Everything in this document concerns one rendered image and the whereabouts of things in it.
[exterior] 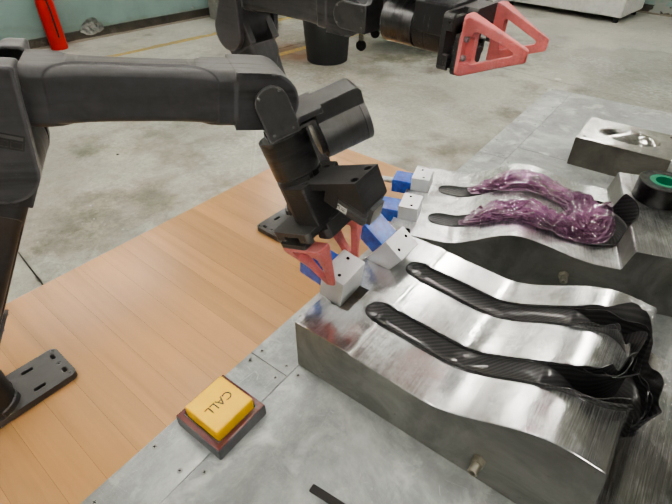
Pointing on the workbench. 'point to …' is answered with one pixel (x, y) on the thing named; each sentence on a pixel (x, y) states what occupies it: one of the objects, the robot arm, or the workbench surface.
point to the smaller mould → (620, 148)
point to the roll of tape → (654, 189)
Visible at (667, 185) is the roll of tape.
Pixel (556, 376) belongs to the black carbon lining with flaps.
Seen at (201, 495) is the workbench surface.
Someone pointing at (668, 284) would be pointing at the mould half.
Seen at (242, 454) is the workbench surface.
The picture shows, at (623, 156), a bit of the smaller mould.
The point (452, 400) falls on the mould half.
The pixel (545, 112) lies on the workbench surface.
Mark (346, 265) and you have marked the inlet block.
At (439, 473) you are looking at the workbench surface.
